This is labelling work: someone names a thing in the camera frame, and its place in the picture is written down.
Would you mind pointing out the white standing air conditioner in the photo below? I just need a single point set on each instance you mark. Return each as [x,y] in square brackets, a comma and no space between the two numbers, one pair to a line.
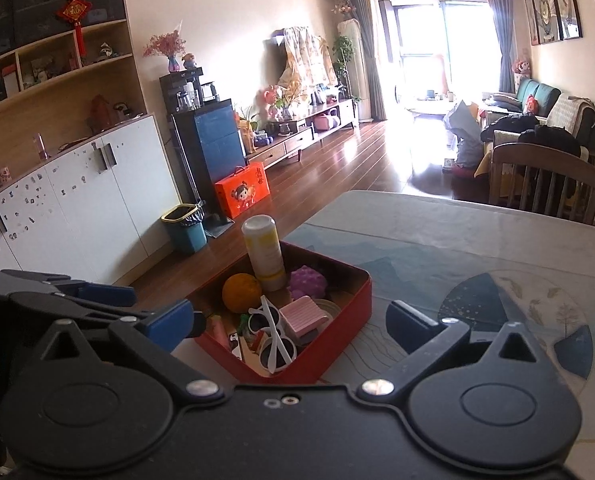
[355,60]

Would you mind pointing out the orange fruit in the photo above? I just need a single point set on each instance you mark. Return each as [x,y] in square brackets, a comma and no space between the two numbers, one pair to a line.
[240,292]

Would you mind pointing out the green potted plant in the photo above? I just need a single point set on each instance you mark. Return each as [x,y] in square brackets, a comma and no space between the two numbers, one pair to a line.
[342,60]

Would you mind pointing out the white sideboard cabinet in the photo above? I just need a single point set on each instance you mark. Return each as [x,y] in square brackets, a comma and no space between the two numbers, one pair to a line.
[77,200]

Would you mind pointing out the pink marker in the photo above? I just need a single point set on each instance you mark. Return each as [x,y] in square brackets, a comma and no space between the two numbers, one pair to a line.
[220,332]

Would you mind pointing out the red knot ornament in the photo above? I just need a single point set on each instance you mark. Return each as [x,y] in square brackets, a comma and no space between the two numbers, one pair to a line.
[74,15]

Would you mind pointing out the small green toy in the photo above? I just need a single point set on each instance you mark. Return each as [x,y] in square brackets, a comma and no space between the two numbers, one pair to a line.
[245,322]

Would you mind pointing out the blue printed tablecloth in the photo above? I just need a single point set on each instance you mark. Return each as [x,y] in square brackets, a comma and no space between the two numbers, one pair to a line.
[452,240]

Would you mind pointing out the clear tape roll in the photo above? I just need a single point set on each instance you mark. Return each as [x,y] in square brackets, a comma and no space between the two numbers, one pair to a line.
[330,307]

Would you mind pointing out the blue and white packet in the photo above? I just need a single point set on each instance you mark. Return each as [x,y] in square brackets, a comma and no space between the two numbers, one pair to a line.
[235,345]

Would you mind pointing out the white sunglasses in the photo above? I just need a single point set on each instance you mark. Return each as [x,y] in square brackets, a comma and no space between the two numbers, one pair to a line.
[277,345]

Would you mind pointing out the pink flowers in vase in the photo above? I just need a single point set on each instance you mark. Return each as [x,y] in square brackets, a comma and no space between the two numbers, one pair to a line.
[170,47]

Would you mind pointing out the black cabinet with blue panel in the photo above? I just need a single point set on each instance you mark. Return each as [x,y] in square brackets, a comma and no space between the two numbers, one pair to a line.
[210,145]

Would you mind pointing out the wooden tv stand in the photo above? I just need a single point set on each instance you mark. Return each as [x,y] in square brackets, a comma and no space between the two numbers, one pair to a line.
[312,132]

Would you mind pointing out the orange gift box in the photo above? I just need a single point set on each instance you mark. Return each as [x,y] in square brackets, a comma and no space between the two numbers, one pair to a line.
[242,190]

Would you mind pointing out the purple spiky toy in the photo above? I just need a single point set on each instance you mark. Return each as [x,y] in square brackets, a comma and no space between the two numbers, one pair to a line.
[307,282]

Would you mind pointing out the cloth covered television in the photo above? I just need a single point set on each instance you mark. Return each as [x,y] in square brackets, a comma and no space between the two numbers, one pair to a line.
[302,60]

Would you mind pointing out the black jackets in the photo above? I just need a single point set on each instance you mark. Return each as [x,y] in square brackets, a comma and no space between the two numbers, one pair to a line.
[532,132]

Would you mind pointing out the blue trash bin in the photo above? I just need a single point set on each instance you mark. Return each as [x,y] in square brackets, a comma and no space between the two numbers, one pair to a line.
[185,232]

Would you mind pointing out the pale blue bag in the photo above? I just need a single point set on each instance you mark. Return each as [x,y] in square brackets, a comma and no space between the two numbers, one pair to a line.
[465,130]

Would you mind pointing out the wooden dining chair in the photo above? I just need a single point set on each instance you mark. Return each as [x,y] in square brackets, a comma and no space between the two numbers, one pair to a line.
[542,152]

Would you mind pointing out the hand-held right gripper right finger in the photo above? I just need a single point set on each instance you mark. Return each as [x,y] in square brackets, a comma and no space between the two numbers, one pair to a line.
[410,325]

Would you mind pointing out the pink bag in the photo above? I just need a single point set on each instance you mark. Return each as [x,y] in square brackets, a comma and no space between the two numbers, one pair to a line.
[325,121]

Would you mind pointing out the blue curtain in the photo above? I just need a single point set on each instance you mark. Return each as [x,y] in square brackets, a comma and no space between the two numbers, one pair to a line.
[502,35]

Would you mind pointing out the grey curtain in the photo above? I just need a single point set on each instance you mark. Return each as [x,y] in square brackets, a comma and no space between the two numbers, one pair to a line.
[367,50]

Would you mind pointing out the white and yellow bottle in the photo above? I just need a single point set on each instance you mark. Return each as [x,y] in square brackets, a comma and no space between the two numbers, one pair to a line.
[265,250]

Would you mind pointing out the wooden wall shelf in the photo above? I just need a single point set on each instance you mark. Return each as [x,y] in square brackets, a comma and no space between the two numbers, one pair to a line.
[52,85]

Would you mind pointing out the small framed wall picture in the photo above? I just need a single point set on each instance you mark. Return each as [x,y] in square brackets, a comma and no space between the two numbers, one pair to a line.
[530,20]

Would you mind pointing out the pink doll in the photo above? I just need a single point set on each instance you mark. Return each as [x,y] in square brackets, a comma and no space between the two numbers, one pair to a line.
[521,66]

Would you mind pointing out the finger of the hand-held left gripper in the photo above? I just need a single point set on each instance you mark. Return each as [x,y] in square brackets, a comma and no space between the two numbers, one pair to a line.
[109,295]
[77,309]

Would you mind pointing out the pink comb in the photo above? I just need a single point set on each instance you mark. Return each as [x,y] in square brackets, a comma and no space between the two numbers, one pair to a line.
[305,317]

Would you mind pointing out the green sofa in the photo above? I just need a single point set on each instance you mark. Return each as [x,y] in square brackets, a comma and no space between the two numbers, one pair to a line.
[552,100]

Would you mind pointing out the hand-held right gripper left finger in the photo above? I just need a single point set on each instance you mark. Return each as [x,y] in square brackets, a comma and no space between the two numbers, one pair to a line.
[170,324]

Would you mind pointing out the medium framed wall picture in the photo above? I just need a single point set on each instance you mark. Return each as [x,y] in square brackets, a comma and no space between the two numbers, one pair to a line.
[545,10]

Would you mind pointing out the red tin box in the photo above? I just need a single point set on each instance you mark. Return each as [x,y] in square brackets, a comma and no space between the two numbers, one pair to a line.
[347,310]

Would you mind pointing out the large framed wall picture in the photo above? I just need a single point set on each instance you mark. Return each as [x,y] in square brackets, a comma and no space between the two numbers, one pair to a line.
[567,0]

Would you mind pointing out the pink artificial flowers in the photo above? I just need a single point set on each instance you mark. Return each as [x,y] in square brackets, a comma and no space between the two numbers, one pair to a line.
[345,7]

